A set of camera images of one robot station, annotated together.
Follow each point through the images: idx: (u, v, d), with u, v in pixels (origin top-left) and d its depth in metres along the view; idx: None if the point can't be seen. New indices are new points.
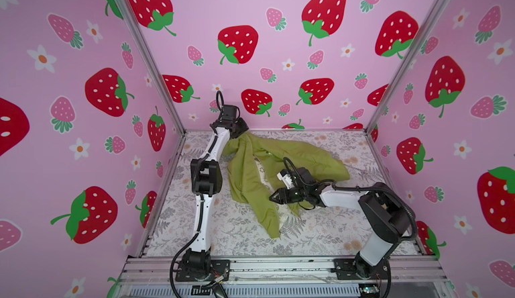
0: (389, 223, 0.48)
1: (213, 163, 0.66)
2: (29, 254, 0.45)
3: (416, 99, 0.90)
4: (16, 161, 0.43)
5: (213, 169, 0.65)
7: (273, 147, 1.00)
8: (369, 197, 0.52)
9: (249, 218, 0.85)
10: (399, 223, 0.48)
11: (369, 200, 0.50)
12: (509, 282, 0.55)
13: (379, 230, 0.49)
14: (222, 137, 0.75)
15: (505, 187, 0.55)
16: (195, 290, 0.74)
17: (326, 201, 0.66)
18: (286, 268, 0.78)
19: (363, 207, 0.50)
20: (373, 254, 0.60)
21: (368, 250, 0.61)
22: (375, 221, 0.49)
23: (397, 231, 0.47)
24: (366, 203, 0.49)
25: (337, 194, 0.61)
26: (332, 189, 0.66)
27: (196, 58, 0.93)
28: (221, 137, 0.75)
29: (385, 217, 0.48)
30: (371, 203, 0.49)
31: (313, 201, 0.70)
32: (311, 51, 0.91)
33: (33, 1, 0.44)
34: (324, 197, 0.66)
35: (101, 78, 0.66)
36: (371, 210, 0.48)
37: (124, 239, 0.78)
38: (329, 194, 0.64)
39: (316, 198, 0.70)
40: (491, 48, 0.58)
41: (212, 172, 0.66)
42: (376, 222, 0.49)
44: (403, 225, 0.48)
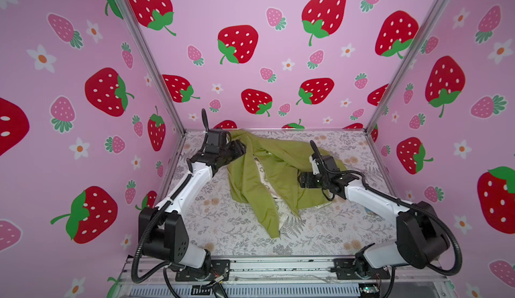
0: (424, 248, 0.44)
1: (172, 218, 0.43)
2: (29, 254, 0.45)
3: (416, 99, 0.90)
4: (16, 160, 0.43)
5: (171, 225, 0.42)
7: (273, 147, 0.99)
8: (410, 217, 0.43)
9: (249, 218, 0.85)
10: (432, 250, 0.44)
11: (410, 221, 0.44)
12: (509, 282, 0.55)
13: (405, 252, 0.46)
14: (200, 176, 0.55)
15: (505, 187, 0.55)
16: (195, 290, 0.74)
17: (350, 196, 0.61)
18: (286, 268, 0.78)
19: (399, 225, 0.44)
20: (377, 258, 0.60)
21: (373, 253, 0.61)
22: (406, 243, 0.45)
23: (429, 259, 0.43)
24: (406, 225, 0.43)
25: (368, 194, 0.56)
26: (363, 188, 0.58)
27: (196, 58, 0.93)
28: (196, 178, 0.54)
29: (421, 242, 0.43)
30: (412, 225, 0.44)
31: (334, 188, 0.65)
32: (311, 51, 0.91)
33: (32, 0, 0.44)
34: (349, 191, 0.60)
35: (101, 77, 0.66)
36: (409, 232, 0.43)
37: (124, 239, 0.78)
38: (356, 191, 0.58)
39: (338, 186, 0.63)
40: (491, 48, 0.58)
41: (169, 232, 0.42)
42: (406, 243, 0.44)
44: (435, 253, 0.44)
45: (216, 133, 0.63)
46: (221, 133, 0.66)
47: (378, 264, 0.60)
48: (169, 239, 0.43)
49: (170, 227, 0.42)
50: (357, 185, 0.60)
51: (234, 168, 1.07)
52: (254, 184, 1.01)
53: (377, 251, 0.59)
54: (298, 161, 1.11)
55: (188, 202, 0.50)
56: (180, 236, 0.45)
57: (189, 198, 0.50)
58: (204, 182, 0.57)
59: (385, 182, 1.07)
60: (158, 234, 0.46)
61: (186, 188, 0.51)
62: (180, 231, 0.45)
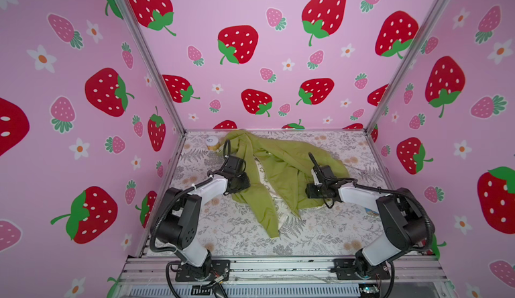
0: (404, 228, 0.47)
1: (192, 199, 0.48)
2: (29, 254, 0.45)
3: (416, 100, 0.90)
4: (16, 160, 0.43)
5: (192, 205, 0.48)
7: (273, 147, 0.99)
8: (389, 200, 0.49)
9: (248, 218, 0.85)
10: (414, 231, 0.46)
11: (389, 203, 0.48)
12: (509, 282, 0.55)
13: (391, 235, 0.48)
14: (218, 182, 0.63)
15: (505, 187, 0.55)
16: (195, 290, 0.74)
17: (342, 195, 0.67)
18: (286, 268, 0.78)
19: (381, 208, 0.49)
20: (375, 252, 0.60)
21: (371, 249, 0.62)
22: (388, 225, 0.48)
23: (410, 238, 0.45)
24: (383, 204, 0.48)
25: (356, 190, 0.61)
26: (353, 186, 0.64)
27: (197, 58, 0.93)
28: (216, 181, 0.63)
29: (400, 221, 0.47)
30: (390, 205, 0.48)
31: (330, 193, 0.70)
32: (311, 52, 0.91)
33: (32, 0, 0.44)
34: (342, 192, 0.66)
35: (101, 78, 0.66)
36: (387, 211, 0.47)
37: (124, 239, 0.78)
38: (347, 190, 0.64)
39: (334, 190, 0.70)
40: (491, 48, 0.58)
41: (188, 209, 0.47)
42: (389, 225, 0.48)
44: (418, 234, 0.46)
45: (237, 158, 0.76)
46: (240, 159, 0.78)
47: (377, 260, 0.61)
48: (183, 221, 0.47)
49: (191, 206, 0.47)
50: (348, 186, 0.66)
51: None
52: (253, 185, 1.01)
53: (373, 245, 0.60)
54: (298, 160, 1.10)
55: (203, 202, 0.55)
56: (192, 220, 0.48)
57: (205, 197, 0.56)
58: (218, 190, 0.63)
59: (385, 182, 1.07)
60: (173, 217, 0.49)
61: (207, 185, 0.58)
62: (195, 215, 0.49)
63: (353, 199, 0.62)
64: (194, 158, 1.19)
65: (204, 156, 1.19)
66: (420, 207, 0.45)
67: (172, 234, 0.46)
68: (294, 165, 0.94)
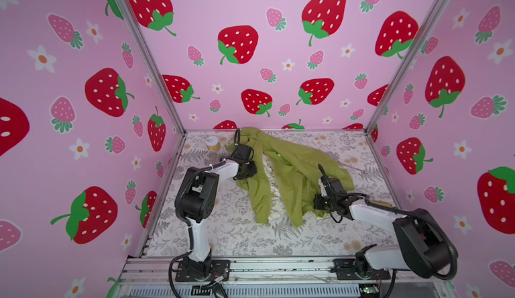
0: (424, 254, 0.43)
1: (212, 175, 0.55)
2: (29, 254, 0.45)
3: (416, 100, 0.90)
4: (16, 160, 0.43)
5: (210, 181, 0.54)
7: (283, 149, 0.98)
8: (406, 220, 0.49)
9: (243, 206, 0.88)
10: (436, 258, 0.43)
11: (407, 225, 0.45)
12: (509, 282, 0.55)
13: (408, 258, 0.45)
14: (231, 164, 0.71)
15: (505, 187, 0.55)
16: (195, 290, 0.74)
17: (355, 215, 0.63)
18: (286, 268, 0.78)
19: (397, 230, 0.46)
20: (379, 258, 0.59)
21: (375, 254, 0.61)
22: (406, 248, 0.45)
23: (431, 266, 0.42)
24: (400, 227, 0.45)
25: (370, 209, 0.58)
26: (365, 204, 0.62)
27: (197, 58, 0.93)
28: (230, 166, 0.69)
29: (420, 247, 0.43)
30: (408, 229, 0.45)
31: (340, 211, 0.67)
32: (311, 52, 0.91)
33: (33, 1, 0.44)
34: (353, 210, 0.64)
35: (101, 78, 0.66)
36: (406, 235, 0.44)
37: (124, 239, 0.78)
38: (359, 209, 0.61)
39: (345, 208, 0.67)
40: (491, 48, 0.58)
41: (208, 185, 0.54)
42: (407, 249, 0.45)
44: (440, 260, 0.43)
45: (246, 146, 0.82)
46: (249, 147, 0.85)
47: (379, 265, 0.60)
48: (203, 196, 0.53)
49: (210, 182, 0.54)
50: (359, 203, 0.63)
51: None
52: (258, 175, 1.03)
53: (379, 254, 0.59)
54: (308, 166, 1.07)
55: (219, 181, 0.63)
56: (212, 195, 0.55)
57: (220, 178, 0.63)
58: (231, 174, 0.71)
59: (385, 183, 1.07)
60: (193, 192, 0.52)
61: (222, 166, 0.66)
62: (214, 191, 0.56)
63: (367, 219, 0.59)
64: (194, 158, 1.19)
65: (204, 156, 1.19)
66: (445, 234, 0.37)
67: (194, 207, 0.53)
68: (300, 170, 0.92)
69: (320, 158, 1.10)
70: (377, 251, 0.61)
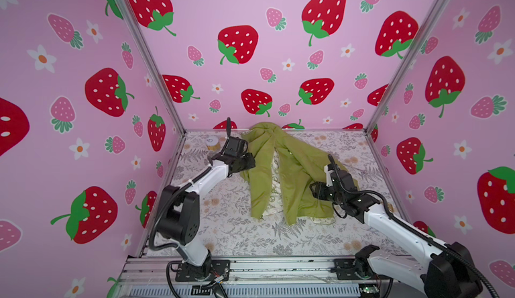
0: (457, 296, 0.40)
1: (191, 196, 0.47)
2: (29, 254, 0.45)
3: (416, 99, 0.90)
4: (16, 160, 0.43)
5: (189, 205, 0.46)
7: (295, 147, 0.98)
8: (443, 260, 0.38)
9: (241, 200, 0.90)
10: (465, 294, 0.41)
11: (445, 266, 0.40)
12: (509, 282, 0.55)
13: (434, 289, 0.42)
14: (217, 171, 0.60)
15: (505, 187, 0.55)
16: (195, 290, 0.74)
17: (370, 222, 0.56)
18: (287, 268, 0.78)
19: (431, 268, 0.41)
20: (385, 266, 0.58)
21: (380, 261, 0.60)
22: (434, 284, 0.41)
23: None
24: (440, 272, 0.39)
25: (391, 224, 0.51)
26: (388, 218, 0.53)
27: (197, 58, 0.93)
28: (214, 172, 0.59)
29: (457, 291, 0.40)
30: (448, 272, 0.40)
31: (351, 211, 0.60)
32: (311, 52, 0.91)
33: (33, 1, 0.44)
34: (369, 217, 0.56)
35: (101, 78, 0.66)
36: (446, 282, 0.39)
37: (124, 239, 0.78)
38: (378, 219, 0.54)
39: (356, 209, 0.59)
40: (491, 48, 0.58)
41: (187, 208, 0.47)
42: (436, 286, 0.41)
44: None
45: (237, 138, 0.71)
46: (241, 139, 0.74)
47: (382, 271, 0.60)
48: (184, 219, 0.47)
49: (188, 206, 0.46)
50: (379, 212, 0.55)
51: None
52: (261, 168, 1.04)
53: (387, 264, 0.58)
54: (316, 168, 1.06)
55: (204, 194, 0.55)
56: (193, 217, 0.48)
57: (205, 190, 0.55)
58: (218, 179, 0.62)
59: (385, 182, 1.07)
60: (174, 213, 0.50)
61: (205, 177, 0.56)
62: (195, 213, 0.48)
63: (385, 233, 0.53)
64: (194, 158, 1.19)
65: (204, 156, 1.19)
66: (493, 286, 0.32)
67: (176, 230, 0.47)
68: (308, 172, 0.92)
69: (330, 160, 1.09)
70: (385, 261, 0.59)
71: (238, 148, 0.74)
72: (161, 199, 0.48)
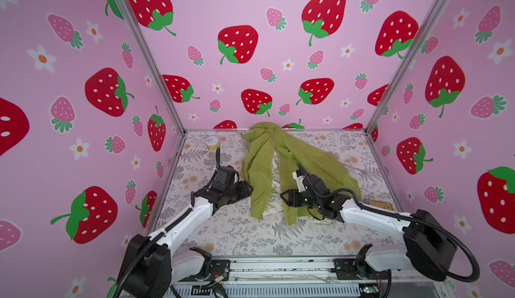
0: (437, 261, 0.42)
1: (161, 251, 0.41)
2: (29, 254, 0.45)
3: (415, 99, 0.90)
4: (16, 160, 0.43)
5: (158, 260, 0.40)
7: (295, 147, 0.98)
8: (415, 231, 0.43)
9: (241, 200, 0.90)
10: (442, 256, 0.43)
11: (417, 236, 0.43)
12: (509, 282, 0.55)
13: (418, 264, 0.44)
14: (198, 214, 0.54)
15: (505, 187, 0.55)
16: (195, 290, 0.74)
17: (348, 218, 0.59)
18: (286, 268, 0.78)
19: (409, 243, 0.43)
20: (382, 262, 0.58)
21: (377, 257, 0.60)
22: (418, 260, 0.44)
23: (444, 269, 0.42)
24: (416, 242, 0.42)
25: (364, 213, 0.54)
26: (357, 208, 0.57)
27: (196, 58, 0.93)
28: (195, 214, 0.53)
29: (435, 256, 0.42)
30: (421, 241, 0.42)
31: (329, 215, 0.62)
32: (311, 51, 0.91)
33: (33, 1, 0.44)
34: (345, 215, 0.59)
35: (101, 78, 0.66)
36: (423, 250, 0.42)
37: (124, 239, 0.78)
38: (353, 213, 0.57)
39: (333, 211, 0.62)
40: (491, 48, 0.58)
41: (153, 264, 0.40)
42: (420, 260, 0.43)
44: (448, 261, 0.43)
45: (226, 170, 0.65)
46: (231, 172, 0.68)
47: (381, 266, 0.60)
48: (150, 276, 0.40)
49: (157, 262, 0.40)
50: (351, 207, 0.58)
51: (247, 160, 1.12)
52: (261, 168, 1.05)
53: (380, 256, 0.59)
54: (316, 168, 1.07)
55: (178, 243, 0.48)
56: (163, 273, 0.42)
57: (181, 237, 0.48)
58: (200, 220, 0.56)
59: (385, 182, 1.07)
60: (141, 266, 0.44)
61: (182, 222, 0.50)
62: (165, 267, 0.42)
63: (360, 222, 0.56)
64: (194, 158, 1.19)
65: (204, 156, 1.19)
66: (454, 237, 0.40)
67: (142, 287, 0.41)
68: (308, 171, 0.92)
69: (329, 161, 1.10)
70: (378, 254, 0.60)
71: (227, 181, 0.68)
72: (128, 250, 0.42)
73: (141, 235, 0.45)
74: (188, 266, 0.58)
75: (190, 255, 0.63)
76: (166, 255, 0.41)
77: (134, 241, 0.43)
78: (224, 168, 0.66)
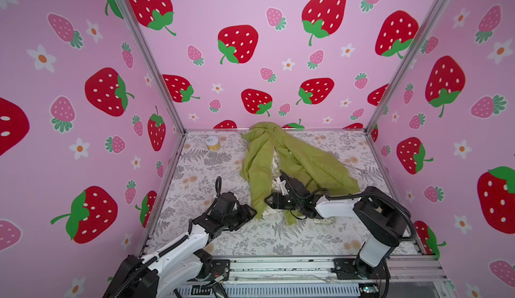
0: (387, 226, 0.47)
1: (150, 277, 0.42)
2: (29, 254, 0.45)
3: (416, 99, 0.90)
4: (16, 160, 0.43)
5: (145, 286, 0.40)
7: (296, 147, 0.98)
8: (363, 205, 0.50)
9: (241, 200, 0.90)
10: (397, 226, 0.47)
11: (364, 207, 0.49)
12: (509, 282, 0.55)
13: (377, 235, 0.49)
14: (194, 241, 0.55)
15: (505, 187, 0.55)
16: (195, 290, 0.74)
17: (322, 211, 0.65)
18: (286, 268, 0.78)
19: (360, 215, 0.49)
20: (373, 254, 0.59)
21: (367, 250, 0.60)
22: (374, 229, 0.48)
23: (396, 234, 0.46)
24: (362, 211, 0.49)
25: (332, 203, 0.61)
26: (326, 200, 0.64)
27: (197, 58, 0.93)
28: (191, 242, 0.54)
29: (381, 221, 0.48)
30: (367, 211, 0.49)
31: (310, 215, 0.69)
32: (311, 51, 0.91)
33: (33, 0, 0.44)
34: (319, 209, 0.66)
35: (101, 78, 0.66)
36: (367, 216, 0.48)
37: (124, 239, 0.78)
38: (324, 205, 0.63)
39: (312, 211, 0.68)
40: (491, 48, 0.58)
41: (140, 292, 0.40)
42: (374, 228, 0.48)
44: (401, 226, 0.47)
45: (227, 199, 0.66)
46: (232, 201, 0.68)
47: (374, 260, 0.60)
48: None
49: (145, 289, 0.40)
50: (322, 201, 0.66)
51: (247, 160, 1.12)
52: (261, 169, 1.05)
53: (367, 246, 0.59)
54: (316, 168, 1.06)
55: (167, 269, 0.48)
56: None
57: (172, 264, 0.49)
58: (196, 247, 0.57)
59: (385, 182, 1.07)
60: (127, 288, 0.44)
61: (176, 250, 0.50)
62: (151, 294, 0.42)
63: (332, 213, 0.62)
64: (194, 158, 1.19)
65: (204, 156, 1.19)
66: (393, 202, 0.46)
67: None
68: (308, 171, 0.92)
69: (330, 161, 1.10)
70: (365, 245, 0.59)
71: (226, 211, 0.68)
72: (120, 270, 0.43)
73: (134, 257, 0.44)
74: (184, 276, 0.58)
75: (186, 262, 0.61)
76: (155, 282, 0.42)
77: (127, 262, 0.44)
78: (225, 197, 0.67)
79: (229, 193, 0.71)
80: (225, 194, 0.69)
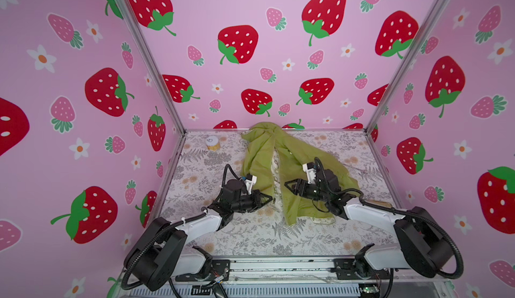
0: (427, 254, 0.43)
1: (178, 234, 0.45)
2: (29, 254, 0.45)
3: (416, 99, 0.90)
4: (15, 160, 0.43)
5: (174, 242, 0.44)
7: (295, 147, 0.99)
8: (407, 223, 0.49)
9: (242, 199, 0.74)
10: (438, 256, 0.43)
11: (408, 227, 0.45)
12: (509, 282, 0.55)
13: (413, 259, 0.45)
14: (210, 221, 0.59)
15: (505, 186, 0.55)
16: (195, 290, 0.74)
17: (351, 213, 0.62)
18: (286, 268, 0.78)
19: (399, 233, 0.45)
20: (380, 260, 0.59)
21: (375, 254, 0.61)
22: (412, 253, 0.44)
23: (434, 265, 0.42)
24: (405, 233, 0.44)
25: (365, 209, 0.57)
26: (360, 203, 0.61)
27: (197, 58, 0.93)
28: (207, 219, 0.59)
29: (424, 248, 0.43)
30: (410, 231, 0.44)
31: (335, 210, 0.66)
32: (311, 51, 0.91)
33: (33, 0, 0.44)
34: (348, 209, 0.62)
35: (101, 78, 0.66)
36: (410, 238, 0.44)
37: (124, 239, 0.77)
38: (355, 208, 0.60)
39: (339, 208, 0.65)
40: (491, 49, 0.58)
41: (167, 246, 0.44)
42: (411, 250, 0.44)
44: (441, 258, 0.43)
45: (232, 189, 0.67)
46: (237, 190, 0.67)
47: (379, 265, 0.60)
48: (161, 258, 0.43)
49: (173, 243, 0.44)
50: (354, 203, 0.62)
51: (247, 160, 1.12)
52: (262, 169, 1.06)
53: (380, 255, 0.58)
54: None
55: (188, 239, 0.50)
56: (169, 260, 0.43)
57: (192, 234, 0.52)
58: (208, 228, 0.59)
59: (385, 182, 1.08)
60: (152, 250, 0.46)
61: (198, 221, 0.55)
62: (175, 254, 0.44)
63: (362, 217, 0.58)
64: (194, 158, 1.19)
65: (204, 156, 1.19)
66: (442, 229, 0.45)
67: (145, 272, 0.42)
68: None
69: (330, 161, 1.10)
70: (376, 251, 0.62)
71: (234, 199, 0.70)
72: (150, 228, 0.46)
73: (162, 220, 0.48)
74: (190, 264, 0.58)
75: (192, 252, 0.63)
76: (181, 241, 0.44)
77: (156, 223, 0.47)
78: (231, 187, 0.67)
79: (235, 182, 0.70)
80: (231, 184, 0.69)
